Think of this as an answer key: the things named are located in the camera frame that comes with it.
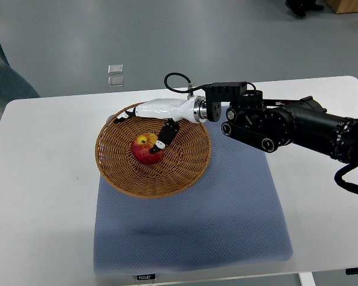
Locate blue grey quilted mat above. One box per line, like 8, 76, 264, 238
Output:
94, 122, 293, 275

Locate wooden box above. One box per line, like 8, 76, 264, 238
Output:
325, 0, 358, 14

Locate person in grey cardigan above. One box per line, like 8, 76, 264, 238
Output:
0, 43, 40, 111

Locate white table leg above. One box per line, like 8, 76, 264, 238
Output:
298, 272, 316, 286

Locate black shoes of bystander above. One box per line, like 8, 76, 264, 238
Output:
285, 0, 325, 18

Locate floor plate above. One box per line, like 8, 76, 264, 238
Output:
108, 76, 124, 88
107, 64, 124, 74

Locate brown wicker basket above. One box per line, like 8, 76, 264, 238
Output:
95, 104, 211, 199

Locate lower floor plate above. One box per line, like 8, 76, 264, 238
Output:
108, 76, 124, 88

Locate upper floor plate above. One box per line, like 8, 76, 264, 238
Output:
107, 64, 124, 74

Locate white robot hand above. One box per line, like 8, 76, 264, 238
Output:
113, 96, 205, 154

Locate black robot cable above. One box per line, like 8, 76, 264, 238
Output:
163, 72, 215, 97

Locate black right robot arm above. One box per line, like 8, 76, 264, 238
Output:
114, 82, 358, 166

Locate red yellow apple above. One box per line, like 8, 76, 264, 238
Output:
131, 133, 165, 165

